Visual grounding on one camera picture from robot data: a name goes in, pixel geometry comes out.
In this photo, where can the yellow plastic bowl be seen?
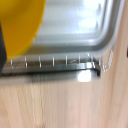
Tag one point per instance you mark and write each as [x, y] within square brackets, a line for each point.
[20, 23]

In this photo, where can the ridged metal drain tray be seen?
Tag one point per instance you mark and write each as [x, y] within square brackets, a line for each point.
[73, 30]

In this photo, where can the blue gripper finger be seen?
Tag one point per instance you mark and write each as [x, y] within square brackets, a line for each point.
[2, 50]

